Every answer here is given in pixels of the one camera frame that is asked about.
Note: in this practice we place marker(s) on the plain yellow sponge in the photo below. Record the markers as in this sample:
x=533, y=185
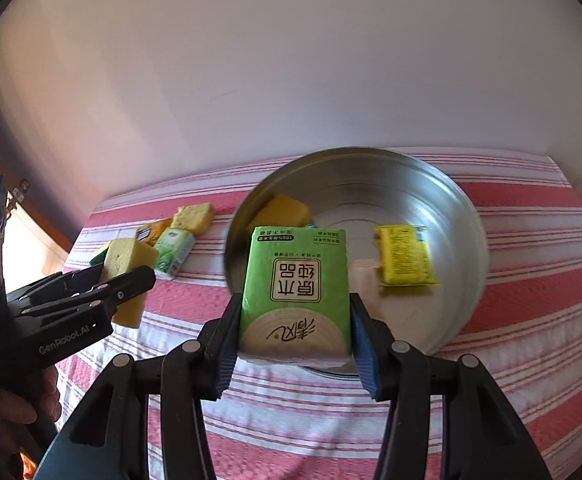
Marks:
x=281, y=210

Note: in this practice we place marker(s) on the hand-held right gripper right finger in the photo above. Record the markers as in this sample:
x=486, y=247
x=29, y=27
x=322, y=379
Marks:
x=366, y=365

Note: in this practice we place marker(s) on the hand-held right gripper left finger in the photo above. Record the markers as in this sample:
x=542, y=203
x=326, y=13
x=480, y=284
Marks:
x=226, y=360

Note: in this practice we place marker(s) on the yellow snack packet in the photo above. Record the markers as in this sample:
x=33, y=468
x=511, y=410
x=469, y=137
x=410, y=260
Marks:
x=406, y=255

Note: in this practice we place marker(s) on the person's left hand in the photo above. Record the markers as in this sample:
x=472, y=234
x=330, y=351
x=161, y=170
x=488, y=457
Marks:
x=6, y=410

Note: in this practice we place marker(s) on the green tissue pack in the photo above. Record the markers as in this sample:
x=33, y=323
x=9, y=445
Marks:
x=296, y=300
x=173, y=252

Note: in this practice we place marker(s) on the brass door latch plate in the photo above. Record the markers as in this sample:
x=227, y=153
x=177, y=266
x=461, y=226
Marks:
x=20, y=192

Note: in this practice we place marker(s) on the wooden door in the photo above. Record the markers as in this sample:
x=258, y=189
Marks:
x=36, y=240

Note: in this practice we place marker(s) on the orange snack packet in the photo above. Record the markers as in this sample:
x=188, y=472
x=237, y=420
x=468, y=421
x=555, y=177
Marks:
x=153, y=230

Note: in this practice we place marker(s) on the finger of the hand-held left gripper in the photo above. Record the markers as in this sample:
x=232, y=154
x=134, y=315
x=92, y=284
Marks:
x=56, y=285
x=131, y=280

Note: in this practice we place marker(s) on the yellow sponge with holes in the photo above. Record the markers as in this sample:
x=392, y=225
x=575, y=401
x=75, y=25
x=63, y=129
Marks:
x=193, y=217

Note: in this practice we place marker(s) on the yellow sponge with green scrub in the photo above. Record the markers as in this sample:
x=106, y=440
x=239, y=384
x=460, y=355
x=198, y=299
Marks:
x=126, y=257

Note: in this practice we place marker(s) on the round metal tin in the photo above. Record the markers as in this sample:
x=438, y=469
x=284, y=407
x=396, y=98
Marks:
x=411, y=190

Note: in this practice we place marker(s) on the red white striped tablecloth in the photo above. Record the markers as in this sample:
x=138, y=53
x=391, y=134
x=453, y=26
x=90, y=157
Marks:
x=296, y=435

